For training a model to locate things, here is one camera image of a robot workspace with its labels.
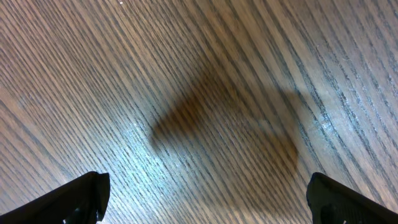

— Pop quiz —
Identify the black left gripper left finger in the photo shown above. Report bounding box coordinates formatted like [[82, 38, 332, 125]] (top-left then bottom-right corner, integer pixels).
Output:
[[1, 171, 110, 223]]

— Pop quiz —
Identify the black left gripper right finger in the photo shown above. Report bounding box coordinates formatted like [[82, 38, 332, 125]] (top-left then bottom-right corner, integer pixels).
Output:
[[306, 172, 397, 224]]

